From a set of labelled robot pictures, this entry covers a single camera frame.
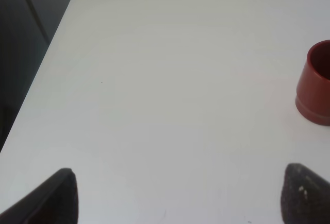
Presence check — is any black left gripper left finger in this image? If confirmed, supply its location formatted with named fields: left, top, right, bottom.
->
left=1, top=168, right=79, bottom=223

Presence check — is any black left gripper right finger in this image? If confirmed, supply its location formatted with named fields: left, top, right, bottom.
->
left=280, top=163, right=329, bottom=224

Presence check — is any red plastic cup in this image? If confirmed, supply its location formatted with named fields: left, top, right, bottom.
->
left=295, top=40, right=329, bottom=126

